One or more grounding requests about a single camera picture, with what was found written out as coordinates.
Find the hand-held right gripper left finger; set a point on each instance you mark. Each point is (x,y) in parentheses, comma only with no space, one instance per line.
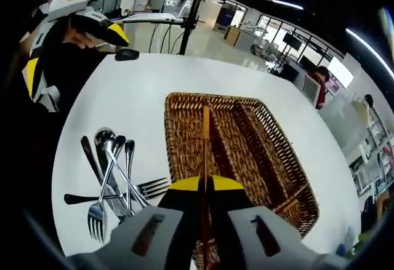
(123,245)

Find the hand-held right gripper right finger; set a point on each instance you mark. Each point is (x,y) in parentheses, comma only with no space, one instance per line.
(240,236)

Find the silver fork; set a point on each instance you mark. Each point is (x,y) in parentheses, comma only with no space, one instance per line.
(154,187)
(97,217)

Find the brown wicker storage slot tray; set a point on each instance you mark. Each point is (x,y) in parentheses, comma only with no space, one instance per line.
(246,134)

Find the brown chopstick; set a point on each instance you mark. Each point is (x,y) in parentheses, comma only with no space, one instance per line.
(205,128)

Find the black handheld device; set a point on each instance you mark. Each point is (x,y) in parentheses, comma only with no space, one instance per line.
(126,55)

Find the person's black shirt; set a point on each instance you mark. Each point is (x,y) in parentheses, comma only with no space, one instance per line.
(70,76)

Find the black laptop stand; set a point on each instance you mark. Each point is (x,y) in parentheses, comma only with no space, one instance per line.
(193,21)

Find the blue object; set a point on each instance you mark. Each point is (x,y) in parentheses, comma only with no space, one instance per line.
(342,249)

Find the blue standing banner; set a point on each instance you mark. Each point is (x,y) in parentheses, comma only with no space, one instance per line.
(226,18)

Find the wooden cabinet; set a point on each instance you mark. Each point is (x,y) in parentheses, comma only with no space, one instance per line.
(234,36)

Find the white mesh office chair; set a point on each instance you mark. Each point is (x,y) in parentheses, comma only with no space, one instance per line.
(338,122)

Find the black television on stand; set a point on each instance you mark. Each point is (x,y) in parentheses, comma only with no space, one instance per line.
(291,41)

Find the long curved ceiling light strip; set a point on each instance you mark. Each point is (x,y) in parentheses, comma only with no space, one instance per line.
(352,32)

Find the white wall screen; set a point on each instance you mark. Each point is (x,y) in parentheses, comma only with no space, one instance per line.
(340,71)

